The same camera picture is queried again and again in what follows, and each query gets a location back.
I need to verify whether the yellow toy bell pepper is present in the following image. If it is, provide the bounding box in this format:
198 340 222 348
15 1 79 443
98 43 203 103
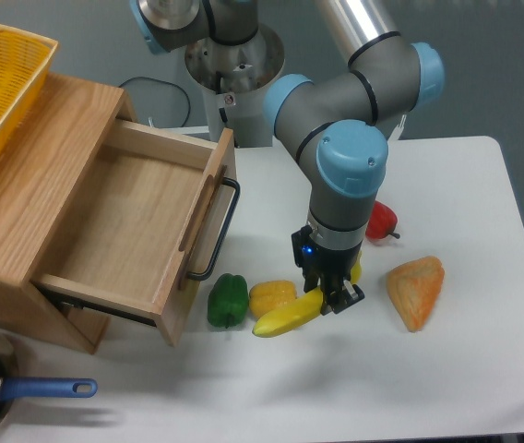
249 280 297 319

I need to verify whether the black floor cable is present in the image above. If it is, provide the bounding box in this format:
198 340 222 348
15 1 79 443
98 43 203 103
118 76 192 128

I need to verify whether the green toy bell pepper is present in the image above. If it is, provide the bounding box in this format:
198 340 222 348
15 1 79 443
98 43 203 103
207 273 249 329

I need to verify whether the black metal drawer handle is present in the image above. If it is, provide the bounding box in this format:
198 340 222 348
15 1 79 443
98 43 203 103
185 176 241 281

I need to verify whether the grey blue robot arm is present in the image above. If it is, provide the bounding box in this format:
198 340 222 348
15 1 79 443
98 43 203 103
130 1 445 313

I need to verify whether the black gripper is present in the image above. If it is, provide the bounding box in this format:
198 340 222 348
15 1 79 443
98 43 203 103
292 225 365 315

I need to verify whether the yellow toy banana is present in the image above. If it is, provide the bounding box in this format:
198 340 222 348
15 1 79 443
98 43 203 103
252 251 363 339

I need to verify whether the red toy bell pepper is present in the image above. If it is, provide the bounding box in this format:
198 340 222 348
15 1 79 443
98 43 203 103
365 201 400 241

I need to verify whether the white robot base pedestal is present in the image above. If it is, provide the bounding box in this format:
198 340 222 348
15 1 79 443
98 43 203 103
185 24 285 148

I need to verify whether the open wooden top drawer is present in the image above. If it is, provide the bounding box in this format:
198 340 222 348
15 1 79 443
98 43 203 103
32 120 236 346

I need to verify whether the wooden drawer cabinet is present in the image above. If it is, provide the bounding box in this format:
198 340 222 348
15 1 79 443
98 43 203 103
0 73 136 353

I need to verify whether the orange toy bread wedge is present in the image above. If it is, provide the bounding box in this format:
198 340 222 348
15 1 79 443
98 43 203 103
386 256 446 332

